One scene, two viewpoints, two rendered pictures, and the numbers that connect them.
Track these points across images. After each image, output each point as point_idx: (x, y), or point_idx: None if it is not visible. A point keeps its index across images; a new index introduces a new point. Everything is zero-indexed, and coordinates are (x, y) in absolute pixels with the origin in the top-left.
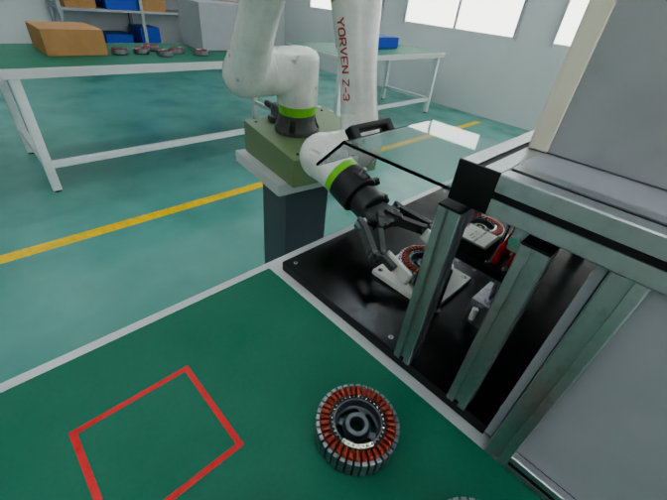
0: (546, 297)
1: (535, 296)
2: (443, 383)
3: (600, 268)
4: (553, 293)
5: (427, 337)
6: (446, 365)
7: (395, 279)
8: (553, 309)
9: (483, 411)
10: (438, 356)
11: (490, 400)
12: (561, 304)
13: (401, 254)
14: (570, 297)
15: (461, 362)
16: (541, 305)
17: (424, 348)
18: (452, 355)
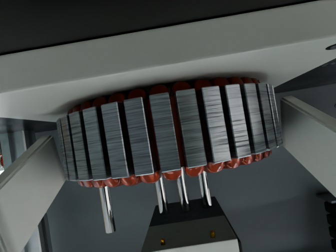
0: (304, 85)
1: (296, 85)
2: (4, 132)
3: None
4: (323, 82)
5: (24, 121)
6: (26, 127)
7: (31, 113)
8: (276, 91)
9: (37, 131)
10: (22, 126)
11: (55, 128)
12: (297, 88)
13: (111, 177)
14: (326, 84)
15: (54, 124)
16: (275, 90)
17: (4, 126)
18: (48, 123)
